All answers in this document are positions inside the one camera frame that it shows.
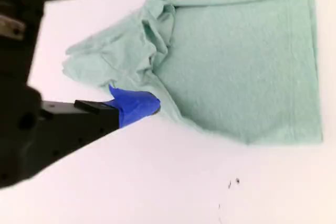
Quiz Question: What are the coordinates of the green t-shirt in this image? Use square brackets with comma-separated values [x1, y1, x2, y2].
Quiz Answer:
[62, 0, 324, 146]

